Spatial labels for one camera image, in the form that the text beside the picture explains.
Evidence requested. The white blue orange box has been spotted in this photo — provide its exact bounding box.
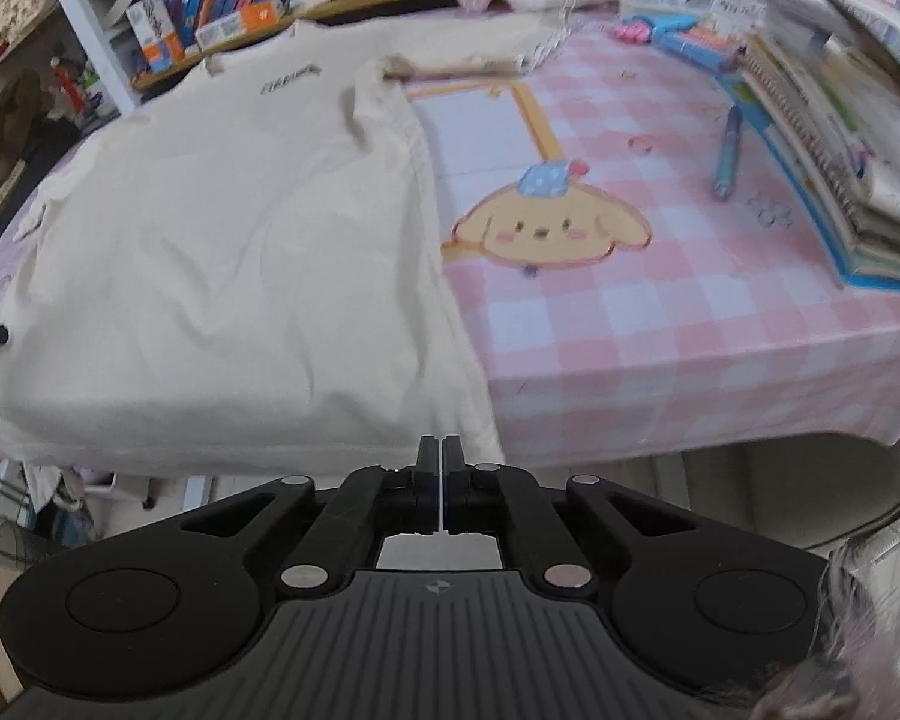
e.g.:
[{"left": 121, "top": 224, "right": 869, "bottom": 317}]
[{"left": 130, "top": 0, "right": 187, "bottom": 74}]

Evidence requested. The dark bag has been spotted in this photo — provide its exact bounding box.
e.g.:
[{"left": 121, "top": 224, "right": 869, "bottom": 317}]
[{"left": 0, "top": 71, "right": 65, "bottom": 260}]

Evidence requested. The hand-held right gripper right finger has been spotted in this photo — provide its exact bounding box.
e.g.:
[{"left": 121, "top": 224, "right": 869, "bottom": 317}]
[{"left": 441, "top": 435, "right": 704, "bottom": 599}]

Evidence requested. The pink checked cartoon table mat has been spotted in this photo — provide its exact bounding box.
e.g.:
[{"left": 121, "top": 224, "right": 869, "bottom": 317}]
[{"left": 0, "top": 11, "right": 900, "bottom": 470}]

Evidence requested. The red toy figure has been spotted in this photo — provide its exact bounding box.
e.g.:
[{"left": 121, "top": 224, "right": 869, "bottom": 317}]
[{"left": 49, "top": 55, "right": 97, "bottom": 119}]

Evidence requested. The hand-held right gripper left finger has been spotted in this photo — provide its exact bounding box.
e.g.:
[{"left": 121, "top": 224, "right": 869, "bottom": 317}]
[{"left": 178, "top": 435, "right": 440, "bottom": 596}]

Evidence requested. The stack of spiral notebooks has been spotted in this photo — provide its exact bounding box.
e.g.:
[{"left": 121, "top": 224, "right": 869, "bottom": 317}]
[{"left": 709, "top": 0, "right": 900, "bottom": 292}]

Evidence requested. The cream canvas tote bag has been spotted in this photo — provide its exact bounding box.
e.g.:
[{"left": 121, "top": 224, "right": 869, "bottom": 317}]
[{"left": 0, "top": 11, "right": 571, "bottom": 477}]

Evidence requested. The blue pen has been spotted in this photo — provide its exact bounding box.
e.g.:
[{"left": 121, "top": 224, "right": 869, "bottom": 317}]
[{"left": 711, "top": 105, "right": 745, "bottom": 201}]

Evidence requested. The white box with orange end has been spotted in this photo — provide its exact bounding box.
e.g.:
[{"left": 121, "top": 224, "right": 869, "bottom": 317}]
[{"left": 193, "top": 0, "right": 284, "bottom": 51}]

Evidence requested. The white wooden bookshelf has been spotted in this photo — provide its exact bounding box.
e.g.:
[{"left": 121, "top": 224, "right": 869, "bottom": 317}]
[{"left": 34, "top": 0, "right": 458, "bottom": 117}]

